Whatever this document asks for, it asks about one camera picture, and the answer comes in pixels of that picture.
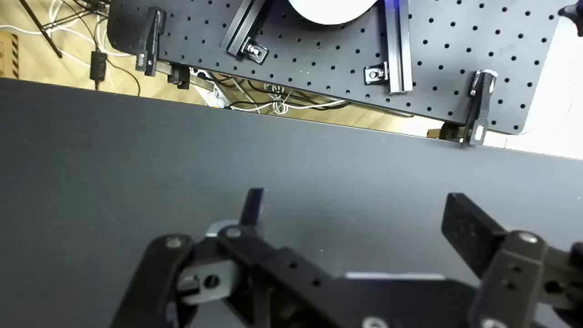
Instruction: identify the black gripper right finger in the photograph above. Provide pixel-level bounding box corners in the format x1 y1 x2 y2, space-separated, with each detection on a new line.
441 193 583 328

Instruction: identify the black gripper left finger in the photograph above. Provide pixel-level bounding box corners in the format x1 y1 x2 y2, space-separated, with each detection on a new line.
112 187 265 328

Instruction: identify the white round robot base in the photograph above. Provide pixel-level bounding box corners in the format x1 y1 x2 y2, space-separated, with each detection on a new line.
288 0 378 25

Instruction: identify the black power adapter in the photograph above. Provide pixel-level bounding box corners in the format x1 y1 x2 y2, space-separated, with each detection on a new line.
90 51 108 81

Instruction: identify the black perforated breadboard plate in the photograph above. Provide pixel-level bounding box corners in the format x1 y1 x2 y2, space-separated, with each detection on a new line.
108 0 569 134

